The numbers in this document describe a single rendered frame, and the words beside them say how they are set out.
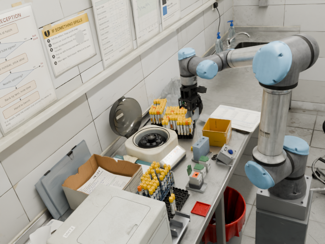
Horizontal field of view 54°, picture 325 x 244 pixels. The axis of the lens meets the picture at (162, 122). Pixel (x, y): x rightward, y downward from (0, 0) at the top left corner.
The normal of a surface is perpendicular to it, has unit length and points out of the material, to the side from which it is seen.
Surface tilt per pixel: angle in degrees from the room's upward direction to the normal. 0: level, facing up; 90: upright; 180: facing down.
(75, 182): 87
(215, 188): 0
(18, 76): 93
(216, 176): 0
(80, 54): 88
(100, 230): 0
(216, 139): 90
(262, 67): 80
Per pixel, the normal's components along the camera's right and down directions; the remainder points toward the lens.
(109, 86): 0.88, 0.15
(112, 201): -0.13, -0.85
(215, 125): -0.39, 0.52
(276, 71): -0.83, 0.23
